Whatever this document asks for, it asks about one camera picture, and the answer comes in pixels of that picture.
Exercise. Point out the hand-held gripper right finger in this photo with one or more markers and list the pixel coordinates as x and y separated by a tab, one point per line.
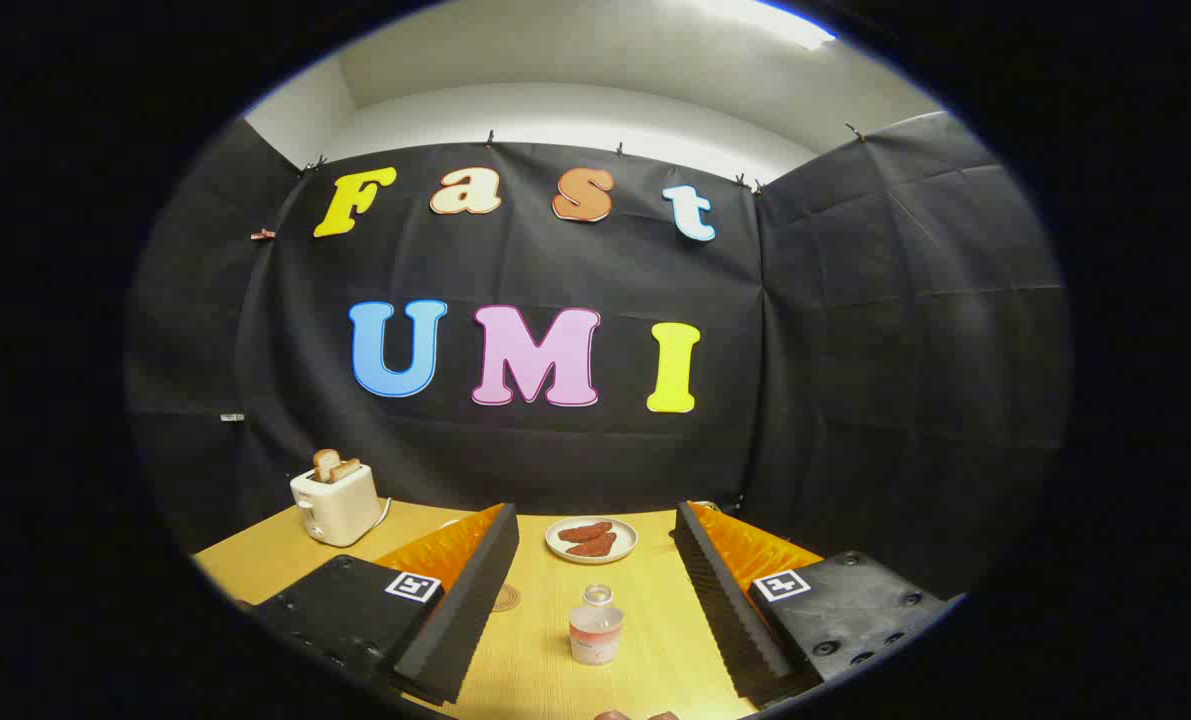
730	610

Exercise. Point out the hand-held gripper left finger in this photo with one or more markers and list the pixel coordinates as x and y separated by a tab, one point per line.
465	620

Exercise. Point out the round wooden coaster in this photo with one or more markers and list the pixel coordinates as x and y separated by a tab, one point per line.
508	598

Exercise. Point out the clear juice bottle pink label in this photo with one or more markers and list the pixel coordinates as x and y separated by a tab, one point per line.
595	635

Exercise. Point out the wooden table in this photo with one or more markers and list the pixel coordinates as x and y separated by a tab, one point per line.
655	620

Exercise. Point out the white plate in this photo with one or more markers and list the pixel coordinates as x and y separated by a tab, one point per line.
555	545

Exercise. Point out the reddish brown meat piece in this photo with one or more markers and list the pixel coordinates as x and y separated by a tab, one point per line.
595	547
583	531

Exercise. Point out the cream toaster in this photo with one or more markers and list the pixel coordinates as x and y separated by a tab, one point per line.
340	510

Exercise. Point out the black backdrop cloth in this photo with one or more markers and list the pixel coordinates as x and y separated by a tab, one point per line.
555	470

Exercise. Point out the toast slice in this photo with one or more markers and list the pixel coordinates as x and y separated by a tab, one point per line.
347	468
325	464

